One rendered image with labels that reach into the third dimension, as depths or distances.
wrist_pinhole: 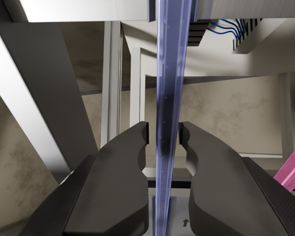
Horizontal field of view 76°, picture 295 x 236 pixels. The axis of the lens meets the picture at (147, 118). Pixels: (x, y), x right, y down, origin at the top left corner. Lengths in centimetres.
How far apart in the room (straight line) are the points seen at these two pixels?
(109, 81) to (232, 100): 261
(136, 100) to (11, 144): 319
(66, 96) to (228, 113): 286
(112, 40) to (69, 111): 38
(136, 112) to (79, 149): 42
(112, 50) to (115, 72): 6
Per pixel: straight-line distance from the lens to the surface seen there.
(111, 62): 51
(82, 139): 20
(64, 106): 16
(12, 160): 371
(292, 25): 66
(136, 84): 61
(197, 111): 302
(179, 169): 59
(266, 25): 53
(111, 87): 49
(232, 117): 296
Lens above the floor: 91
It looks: 5 degrees down
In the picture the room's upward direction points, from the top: 179 degrees counter-clockwise
